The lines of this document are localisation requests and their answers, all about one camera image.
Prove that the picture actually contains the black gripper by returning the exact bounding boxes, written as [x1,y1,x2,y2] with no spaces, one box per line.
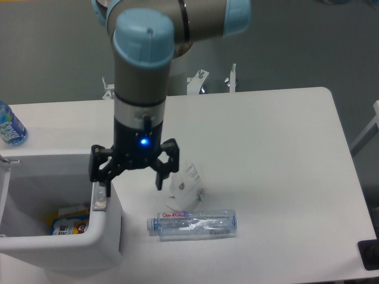
[88,120,179,197]

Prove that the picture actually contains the white push-button trash can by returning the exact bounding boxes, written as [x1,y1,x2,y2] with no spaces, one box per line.
[1,149,123,270]

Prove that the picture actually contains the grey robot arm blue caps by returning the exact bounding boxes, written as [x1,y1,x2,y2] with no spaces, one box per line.
[89,1,252,194]

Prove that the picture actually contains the colourful packaging inside trash can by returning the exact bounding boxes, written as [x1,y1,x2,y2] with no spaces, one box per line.
[44,205,90,235]

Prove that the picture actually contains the crumpled white plastic pouch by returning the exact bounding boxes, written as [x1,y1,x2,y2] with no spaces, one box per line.
[165,160,205,211]

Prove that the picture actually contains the clear empty plastic water bottle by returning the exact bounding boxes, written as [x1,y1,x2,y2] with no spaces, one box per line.
[146,209,237,241]

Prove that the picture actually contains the blue labelled drink bottle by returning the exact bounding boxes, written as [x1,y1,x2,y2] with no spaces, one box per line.
[1,101,28,147]

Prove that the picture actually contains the black clamp at table edge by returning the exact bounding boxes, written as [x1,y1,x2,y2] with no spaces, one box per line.
[358,239,378,271]

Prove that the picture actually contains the white metal base frame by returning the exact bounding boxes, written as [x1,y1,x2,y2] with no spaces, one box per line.
[101,63,239,101]

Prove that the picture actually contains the white frame at right edge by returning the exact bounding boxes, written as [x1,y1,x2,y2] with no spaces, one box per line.
[350,101,378,157]

